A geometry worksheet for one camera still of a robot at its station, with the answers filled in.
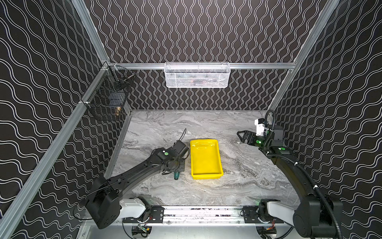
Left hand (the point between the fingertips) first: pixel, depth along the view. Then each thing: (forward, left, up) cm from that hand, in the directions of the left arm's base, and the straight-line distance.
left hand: (184, 168), depth 79 cm
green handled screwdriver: (-4, +4, -1) cm, 6 cm away
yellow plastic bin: (+13, -12, -12) cm, 21 cm away
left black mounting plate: (-21, +15, -10) cm, 27 cm away
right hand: (+18, -33, +8) cm, 38 cm away
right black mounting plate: (-19, -33, -11) cm, 40 cm away
